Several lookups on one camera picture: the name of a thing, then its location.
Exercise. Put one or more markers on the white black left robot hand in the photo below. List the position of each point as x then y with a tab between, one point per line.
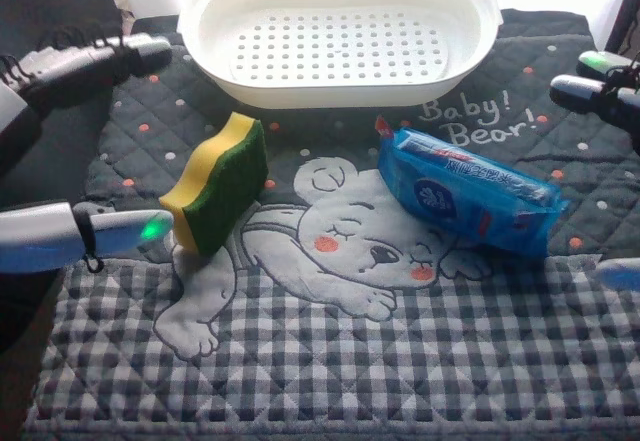
115	231

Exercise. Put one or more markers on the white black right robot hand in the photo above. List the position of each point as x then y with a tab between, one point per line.
582	92

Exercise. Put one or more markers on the yellow green sponge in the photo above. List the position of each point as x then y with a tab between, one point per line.
225	186

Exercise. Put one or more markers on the blue tissue packet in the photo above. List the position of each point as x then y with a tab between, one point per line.
450	191

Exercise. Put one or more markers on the white perforated oval basket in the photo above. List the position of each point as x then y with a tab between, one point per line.
215	26

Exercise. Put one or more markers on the grey quilt with printed bear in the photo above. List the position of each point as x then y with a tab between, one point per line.
320	361

